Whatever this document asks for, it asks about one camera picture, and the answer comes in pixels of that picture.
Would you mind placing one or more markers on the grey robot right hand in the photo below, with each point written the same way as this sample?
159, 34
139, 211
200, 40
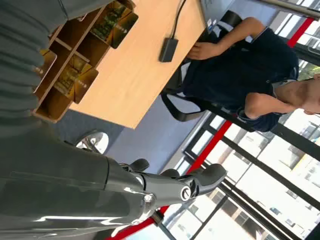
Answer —
62, 192

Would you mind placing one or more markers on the person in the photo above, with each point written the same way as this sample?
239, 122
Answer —
240, 73

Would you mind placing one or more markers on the gold picture card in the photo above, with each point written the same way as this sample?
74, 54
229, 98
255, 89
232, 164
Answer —
117, 26
80, 82

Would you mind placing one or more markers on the wooden card holder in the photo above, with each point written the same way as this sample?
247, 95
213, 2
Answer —
82, 49

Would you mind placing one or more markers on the grey laptop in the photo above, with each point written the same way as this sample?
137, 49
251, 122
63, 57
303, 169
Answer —
215, 11

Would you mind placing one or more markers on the black external hard drive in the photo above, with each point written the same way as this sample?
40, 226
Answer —
168, 49

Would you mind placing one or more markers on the black office chair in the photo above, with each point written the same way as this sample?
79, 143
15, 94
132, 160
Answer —
179, 118

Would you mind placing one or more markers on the red barrier belt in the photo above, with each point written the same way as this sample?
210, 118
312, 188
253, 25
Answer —
135, 227
212, 143

